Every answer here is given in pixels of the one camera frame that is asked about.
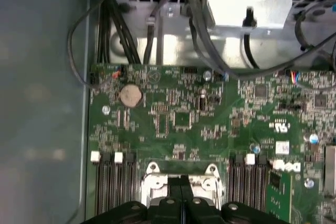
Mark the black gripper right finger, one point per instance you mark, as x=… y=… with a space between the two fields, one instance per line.
x=204 y=216

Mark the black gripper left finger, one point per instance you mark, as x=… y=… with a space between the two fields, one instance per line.
x=157 y=216

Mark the metal socket cover frame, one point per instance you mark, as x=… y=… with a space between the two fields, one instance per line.
x=155 y=186

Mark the CPU socket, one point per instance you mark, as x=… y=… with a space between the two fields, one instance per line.
x=157 y=172

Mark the green motherboard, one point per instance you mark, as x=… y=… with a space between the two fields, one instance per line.
x=210 y=119

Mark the silver coin cell battery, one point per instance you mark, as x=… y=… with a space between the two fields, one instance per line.
x=130 y=96

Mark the silver finned heat sink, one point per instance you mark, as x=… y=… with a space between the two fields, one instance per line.
x=331 y=171

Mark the grey metal PC case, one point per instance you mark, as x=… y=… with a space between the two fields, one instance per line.
x=39 y=77

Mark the silver metal bracket plate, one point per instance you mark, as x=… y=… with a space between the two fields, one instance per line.
x=231 y=6

